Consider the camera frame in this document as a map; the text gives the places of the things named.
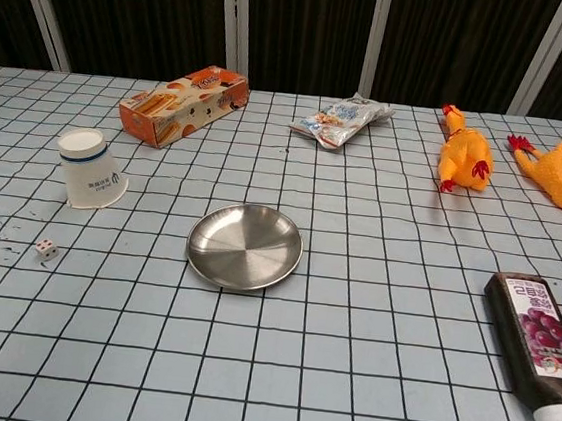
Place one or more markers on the small white die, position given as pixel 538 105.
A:
pixel 46 249

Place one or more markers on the round steel plate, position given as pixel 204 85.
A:
pixel 244 249

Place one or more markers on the white blue snack bag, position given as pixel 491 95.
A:
pixel 338 121

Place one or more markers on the orange biscuit box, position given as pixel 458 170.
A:
pixel 181 109

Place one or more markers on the light blue checkered tablecloth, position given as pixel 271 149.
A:
pixel 344 378

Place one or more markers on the yellow rubber chicken toy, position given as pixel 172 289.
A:
pixel 561 172
pixel 465 154

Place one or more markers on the dark grape sauce bottle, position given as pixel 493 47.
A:
pixel 524 336

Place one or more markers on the white metal frame post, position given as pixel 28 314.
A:
pixel 40 9
pixel 546 57
pixel 232 24
pixel 382 40

